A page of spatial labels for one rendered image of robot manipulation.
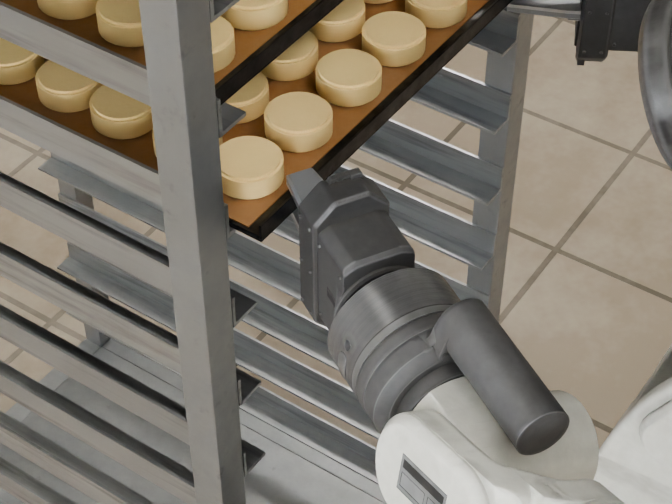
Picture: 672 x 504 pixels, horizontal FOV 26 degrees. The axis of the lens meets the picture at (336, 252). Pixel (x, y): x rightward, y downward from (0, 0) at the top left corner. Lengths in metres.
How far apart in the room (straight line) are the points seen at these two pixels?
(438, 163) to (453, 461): 0.71
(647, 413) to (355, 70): 0.33
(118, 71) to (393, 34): 0.26
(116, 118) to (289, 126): 0.13
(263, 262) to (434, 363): 0.90
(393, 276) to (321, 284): 0.07
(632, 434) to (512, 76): 0.40
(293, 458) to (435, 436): 1.19
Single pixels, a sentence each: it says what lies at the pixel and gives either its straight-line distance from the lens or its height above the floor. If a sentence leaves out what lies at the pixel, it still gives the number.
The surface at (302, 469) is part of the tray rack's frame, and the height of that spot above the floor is 0.15.
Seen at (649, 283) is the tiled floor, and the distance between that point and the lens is 2.47.
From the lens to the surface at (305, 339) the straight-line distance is 1.78.
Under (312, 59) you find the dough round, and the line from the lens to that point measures 1.12.
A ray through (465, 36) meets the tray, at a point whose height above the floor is 1.05.
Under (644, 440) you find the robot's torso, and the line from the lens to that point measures 1.10.
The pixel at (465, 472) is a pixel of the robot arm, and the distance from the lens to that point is 0.79.
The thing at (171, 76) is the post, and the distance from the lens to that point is 0.89.
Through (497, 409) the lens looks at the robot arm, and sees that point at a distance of 0.82.
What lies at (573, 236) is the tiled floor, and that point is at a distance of 2.52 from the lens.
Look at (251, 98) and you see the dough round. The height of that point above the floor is 1.06.
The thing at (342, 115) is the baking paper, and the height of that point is 1.04.
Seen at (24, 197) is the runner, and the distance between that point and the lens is 1.15.
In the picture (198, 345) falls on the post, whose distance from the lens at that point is 1.05.
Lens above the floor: 1.73
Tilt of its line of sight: 45 degrees down
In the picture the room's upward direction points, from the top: straight up
